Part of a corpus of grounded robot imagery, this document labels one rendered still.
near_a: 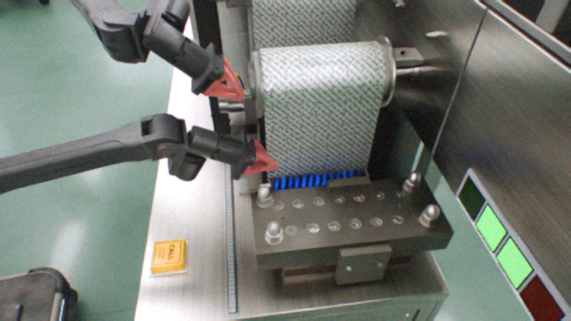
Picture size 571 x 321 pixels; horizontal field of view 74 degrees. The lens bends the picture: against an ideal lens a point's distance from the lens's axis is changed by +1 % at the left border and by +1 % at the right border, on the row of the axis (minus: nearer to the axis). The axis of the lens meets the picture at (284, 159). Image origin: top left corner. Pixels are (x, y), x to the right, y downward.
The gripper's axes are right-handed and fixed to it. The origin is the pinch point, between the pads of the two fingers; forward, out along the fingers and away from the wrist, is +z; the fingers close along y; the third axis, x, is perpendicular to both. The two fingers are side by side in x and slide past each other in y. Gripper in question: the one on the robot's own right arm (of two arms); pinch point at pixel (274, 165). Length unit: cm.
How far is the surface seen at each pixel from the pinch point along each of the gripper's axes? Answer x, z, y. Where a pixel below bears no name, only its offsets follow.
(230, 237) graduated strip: -20.3, -1.6, 6.1
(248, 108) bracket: 7.2, -9.5, -7.1
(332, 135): 12.8, 7.2, 0.3
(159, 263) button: -26.0, -16.2, 12.6
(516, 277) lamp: 24.0, 20.6, 37.5
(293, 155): 4.4, 2.4, 0.2
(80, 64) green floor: -164, -70, -256
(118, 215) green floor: -132, -15, -82
